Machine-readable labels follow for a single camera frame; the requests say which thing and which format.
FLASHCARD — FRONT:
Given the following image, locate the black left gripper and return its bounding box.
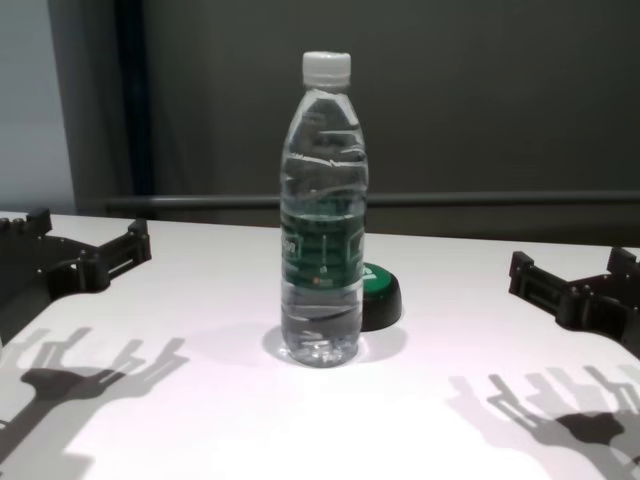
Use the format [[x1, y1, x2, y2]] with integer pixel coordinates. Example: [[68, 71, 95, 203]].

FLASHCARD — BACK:
[[0, 209, 152, 344]]

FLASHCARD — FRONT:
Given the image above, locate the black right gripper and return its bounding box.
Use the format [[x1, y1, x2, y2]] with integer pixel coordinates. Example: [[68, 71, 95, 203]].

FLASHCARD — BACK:
[[508, 247, 640, 360]]

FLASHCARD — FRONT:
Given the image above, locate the clear water bottle green label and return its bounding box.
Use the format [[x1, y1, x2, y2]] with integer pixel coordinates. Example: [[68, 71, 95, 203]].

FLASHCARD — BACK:
[[277, 50, 370, 369]]

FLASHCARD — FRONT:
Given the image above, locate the green buzzer button black base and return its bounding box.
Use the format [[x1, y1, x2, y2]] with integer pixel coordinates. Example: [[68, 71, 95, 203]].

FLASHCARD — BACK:
[[359, 262, 404, 332]]

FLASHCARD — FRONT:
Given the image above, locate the dark vertical post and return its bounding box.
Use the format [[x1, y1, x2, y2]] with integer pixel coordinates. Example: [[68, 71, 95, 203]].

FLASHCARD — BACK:
[[113, 0, 154, 221]]

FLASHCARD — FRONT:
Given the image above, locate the grey horizontal rail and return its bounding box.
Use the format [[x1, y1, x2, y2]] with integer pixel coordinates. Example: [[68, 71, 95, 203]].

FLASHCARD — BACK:
[[104, 193, 640, 212]]

